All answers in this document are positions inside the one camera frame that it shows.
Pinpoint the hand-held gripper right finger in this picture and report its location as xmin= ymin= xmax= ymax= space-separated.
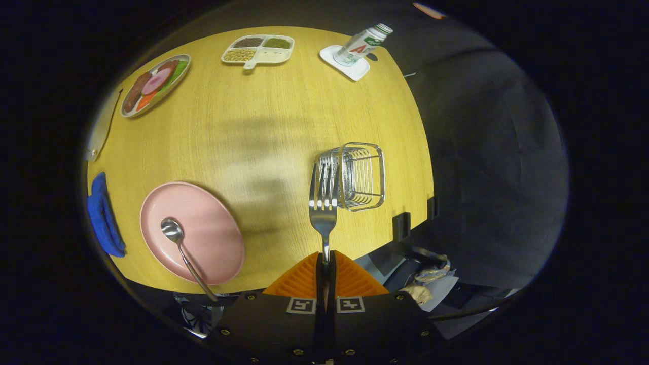
xmin=324 ymin=250 xmax=447 ymax=365

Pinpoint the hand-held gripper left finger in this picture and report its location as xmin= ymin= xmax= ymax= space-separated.
xmin=205 ymin=252 xmax=325 ymax=365

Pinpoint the metal fork with wooden handle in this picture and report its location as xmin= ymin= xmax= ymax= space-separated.
xmin=308 ymin=152 xmax=341 ymax=300

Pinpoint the metal spoon with wooden handle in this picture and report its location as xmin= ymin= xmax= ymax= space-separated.
xmin=160 ymin=217 xmax=220 ymax=303

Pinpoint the pink plate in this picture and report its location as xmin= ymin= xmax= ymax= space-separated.
xmin=139 ymin=181 xmax=245 ymax=286

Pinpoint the blue towel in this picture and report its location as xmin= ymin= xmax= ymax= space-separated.
xmin=86 ymin=172 xmax=126 ymax=258

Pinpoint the white square coaster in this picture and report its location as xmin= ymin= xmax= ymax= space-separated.
xmin=319 ymin=45 xmax=371 ymax=82

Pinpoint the orange carrot slice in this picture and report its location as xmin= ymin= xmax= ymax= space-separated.
xmin=136 ymin=91 xmax=159 ymax=112

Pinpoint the white toaster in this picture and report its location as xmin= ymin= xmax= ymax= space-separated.
xmin=84 ymin=89 xmax=123 ymax=163

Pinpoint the green lettuce leaf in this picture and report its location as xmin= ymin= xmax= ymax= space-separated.
xmin=162 ymin=60 xmax=188 ymax=92

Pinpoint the brown meat piece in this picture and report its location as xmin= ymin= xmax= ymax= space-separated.
xmin=123 ymin=72 xmax=153 ymax=113

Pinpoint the pink ham slice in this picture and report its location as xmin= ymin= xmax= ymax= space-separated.
xmin=141 ymin=68 xmax=173 ymax=95

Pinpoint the white divided bean tray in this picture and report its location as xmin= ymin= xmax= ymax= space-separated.
xmin=221 ymin=34 xmax=295 ymax=70

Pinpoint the grey food plate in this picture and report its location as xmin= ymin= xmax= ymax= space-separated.
xmin=120 ymin=54 xmax=192 ymax=118

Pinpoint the white drink bottle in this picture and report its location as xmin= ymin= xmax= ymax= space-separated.
xmin=335 ymin=23 xmax=394 ymax=67

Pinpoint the metal wire cutlery basket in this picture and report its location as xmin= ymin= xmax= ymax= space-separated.
xmin=315 ymin=142 xmax=386 ymax=212

